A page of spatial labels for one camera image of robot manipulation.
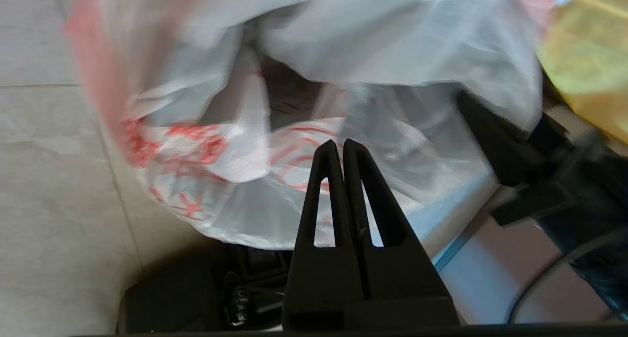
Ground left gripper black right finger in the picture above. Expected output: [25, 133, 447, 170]
[343, 139, 459, 330]

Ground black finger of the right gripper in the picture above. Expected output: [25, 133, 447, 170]
[456, 91, 543, 186]

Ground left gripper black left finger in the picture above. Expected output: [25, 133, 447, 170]
[282, 140, 366, 330]

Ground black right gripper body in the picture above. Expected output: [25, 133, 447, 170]
[491, 114, 597, 227]

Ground white trash bag red cartoon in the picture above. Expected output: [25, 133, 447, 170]
[64, 0, 555, 250]

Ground yellow fabric tote bag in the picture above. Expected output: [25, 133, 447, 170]
[537, 0, 628, 144]

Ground black trash bin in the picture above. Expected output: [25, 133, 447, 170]
[262, 57, 324, 131]

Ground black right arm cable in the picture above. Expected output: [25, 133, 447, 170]
[508, 229, 628, 325]

